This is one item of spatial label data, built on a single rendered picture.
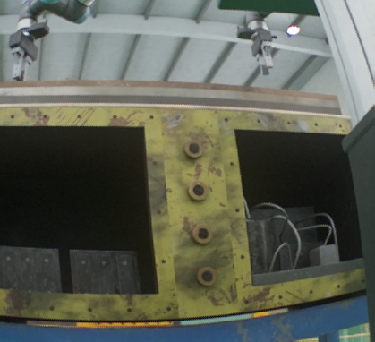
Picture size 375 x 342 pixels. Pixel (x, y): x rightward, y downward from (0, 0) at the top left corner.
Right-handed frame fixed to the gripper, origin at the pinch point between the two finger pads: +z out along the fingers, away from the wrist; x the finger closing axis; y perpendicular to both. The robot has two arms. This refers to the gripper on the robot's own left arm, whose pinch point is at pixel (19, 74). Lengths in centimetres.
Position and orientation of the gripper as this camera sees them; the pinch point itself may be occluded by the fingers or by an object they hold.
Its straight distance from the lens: 150.0
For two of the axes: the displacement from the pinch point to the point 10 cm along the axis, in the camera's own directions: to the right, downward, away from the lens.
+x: -2.4, -3.3, -9.1
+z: 1.0, 9.3, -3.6
